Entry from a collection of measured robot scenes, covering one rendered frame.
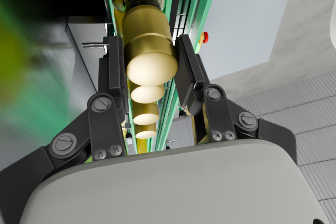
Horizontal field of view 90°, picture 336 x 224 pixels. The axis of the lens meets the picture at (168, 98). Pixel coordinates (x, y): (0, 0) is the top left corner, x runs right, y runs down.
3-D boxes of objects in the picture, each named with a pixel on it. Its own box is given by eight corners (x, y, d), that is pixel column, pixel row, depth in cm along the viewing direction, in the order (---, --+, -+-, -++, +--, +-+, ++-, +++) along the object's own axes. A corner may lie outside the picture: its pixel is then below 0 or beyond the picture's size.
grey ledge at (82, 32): (71, 0, 42) (65, 28, 37) (108, 0, 44) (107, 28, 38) (119, 133, 122) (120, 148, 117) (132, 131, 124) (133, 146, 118)
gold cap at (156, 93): (125, 50, 17) (128, 86, 15) (161, 49, 17) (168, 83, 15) (128, 73, 20) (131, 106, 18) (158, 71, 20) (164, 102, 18)
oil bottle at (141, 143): (136, 138, 110) (140, 186, 96) (145, 137, 112) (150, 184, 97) (137, 141, 115) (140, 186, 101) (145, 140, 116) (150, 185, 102)
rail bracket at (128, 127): (114, 110, 75) (114, 139, 68) (130, 108, 76) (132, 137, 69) (115, 114, 78) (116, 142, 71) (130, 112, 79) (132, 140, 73)
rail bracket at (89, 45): (83, 14, 37) (76, 58, 30) (115, 14, 38) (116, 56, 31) (88, 29, 40) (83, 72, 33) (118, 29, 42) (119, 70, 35)
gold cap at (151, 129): (156, 112, 30) (159, 136, 28) (136, 117, 30) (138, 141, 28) (151, 103, 27) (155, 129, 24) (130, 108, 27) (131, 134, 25)
